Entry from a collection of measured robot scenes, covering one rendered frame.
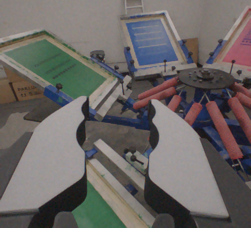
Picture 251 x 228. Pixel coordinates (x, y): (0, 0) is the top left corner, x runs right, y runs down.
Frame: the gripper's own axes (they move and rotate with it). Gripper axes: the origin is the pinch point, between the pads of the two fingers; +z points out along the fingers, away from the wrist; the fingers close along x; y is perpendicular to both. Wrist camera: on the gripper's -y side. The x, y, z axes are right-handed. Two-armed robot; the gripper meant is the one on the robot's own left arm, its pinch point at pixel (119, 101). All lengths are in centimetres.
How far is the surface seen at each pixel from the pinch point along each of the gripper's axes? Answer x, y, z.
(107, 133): -13, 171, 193
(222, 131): 49, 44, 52
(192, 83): 40, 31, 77
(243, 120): 60, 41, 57
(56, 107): -54, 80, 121
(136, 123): 14, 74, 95
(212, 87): 47, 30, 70
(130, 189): 8, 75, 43
